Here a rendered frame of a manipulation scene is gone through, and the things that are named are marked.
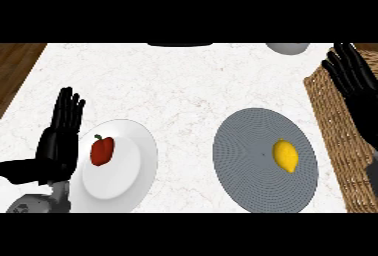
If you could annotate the brown wicker basket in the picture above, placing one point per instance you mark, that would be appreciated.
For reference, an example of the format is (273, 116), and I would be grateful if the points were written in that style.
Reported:
(340, 140)

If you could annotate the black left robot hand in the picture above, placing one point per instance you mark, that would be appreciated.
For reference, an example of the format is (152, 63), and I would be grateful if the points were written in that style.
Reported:
(58, 146)

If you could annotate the red bell pepper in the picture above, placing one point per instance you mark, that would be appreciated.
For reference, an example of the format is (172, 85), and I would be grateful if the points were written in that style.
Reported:
(102, 150)

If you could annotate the white round plate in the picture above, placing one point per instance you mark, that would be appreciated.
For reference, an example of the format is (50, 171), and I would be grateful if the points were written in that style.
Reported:
(118, 166)

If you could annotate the grey round woven placemat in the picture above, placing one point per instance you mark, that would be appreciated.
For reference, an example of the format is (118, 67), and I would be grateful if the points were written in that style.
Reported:
(265, 160)

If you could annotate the grey round bowl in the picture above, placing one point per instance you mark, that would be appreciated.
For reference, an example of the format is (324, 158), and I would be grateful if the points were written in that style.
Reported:
(288, 47)

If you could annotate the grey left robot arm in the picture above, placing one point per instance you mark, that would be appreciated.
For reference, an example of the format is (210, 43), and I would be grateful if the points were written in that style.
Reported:
(40, 200)

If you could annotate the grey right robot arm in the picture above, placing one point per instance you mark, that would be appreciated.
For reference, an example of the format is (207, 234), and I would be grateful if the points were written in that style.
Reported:
(372, 174)

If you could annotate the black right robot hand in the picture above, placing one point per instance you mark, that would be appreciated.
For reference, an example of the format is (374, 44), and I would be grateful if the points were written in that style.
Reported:
(362, 90)

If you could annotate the yellow lemon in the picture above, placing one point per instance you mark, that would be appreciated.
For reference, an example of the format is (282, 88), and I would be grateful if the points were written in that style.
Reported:
(285, 155)

